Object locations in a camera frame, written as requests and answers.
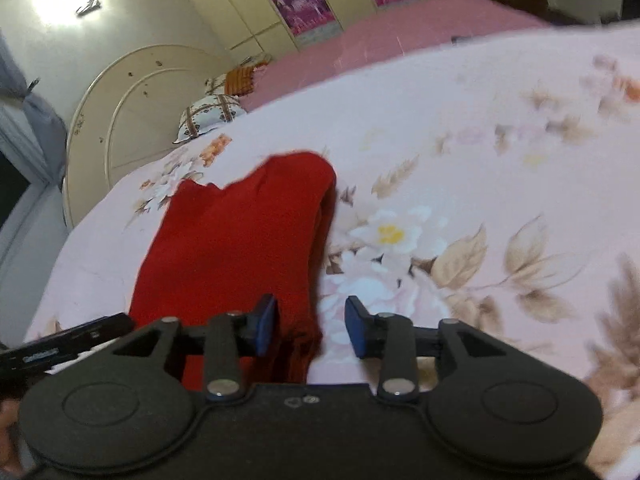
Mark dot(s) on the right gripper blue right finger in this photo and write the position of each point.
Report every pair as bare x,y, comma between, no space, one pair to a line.
390,339

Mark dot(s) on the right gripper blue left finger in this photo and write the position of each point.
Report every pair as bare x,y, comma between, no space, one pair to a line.
229,338

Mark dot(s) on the red knit sweater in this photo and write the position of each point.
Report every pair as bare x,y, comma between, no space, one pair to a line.
222,249

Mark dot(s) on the left hand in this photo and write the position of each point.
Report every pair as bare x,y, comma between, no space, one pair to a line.
10,457

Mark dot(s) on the white floral quilt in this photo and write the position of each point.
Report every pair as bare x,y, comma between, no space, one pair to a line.
495,181

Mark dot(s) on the patterned white pillow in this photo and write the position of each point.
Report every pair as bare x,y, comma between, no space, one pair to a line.
207,114

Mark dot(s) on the orange striped pillow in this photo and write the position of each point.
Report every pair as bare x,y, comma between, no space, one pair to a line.
239,81

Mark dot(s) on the cream round headboard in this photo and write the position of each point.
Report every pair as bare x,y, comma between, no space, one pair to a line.
129,117

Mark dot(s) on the pink bed sheet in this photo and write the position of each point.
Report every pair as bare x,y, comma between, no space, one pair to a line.
398,31

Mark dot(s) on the lower left purple poster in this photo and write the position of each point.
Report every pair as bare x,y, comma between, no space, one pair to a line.
303,16

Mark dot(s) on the wall lamp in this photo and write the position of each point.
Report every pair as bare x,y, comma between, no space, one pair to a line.
87,7

